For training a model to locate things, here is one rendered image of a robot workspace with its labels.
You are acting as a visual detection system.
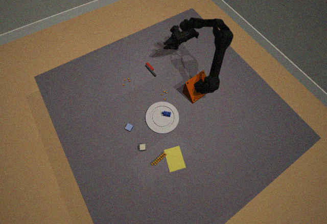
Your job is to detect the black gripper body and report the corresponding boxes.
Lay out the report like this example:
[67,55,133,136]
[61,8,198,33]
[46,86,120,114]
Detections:
[173,30,189,49]

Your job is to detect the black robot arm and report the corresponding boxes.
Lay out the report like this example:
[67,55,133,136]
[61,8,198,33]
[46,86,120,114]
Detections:
[170,17,233,94]

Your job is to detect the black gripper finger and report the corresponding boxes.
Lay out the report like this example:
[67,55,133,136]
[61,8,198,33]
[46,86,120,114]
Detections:
[164,44,175,49]
[163,33,177,45]

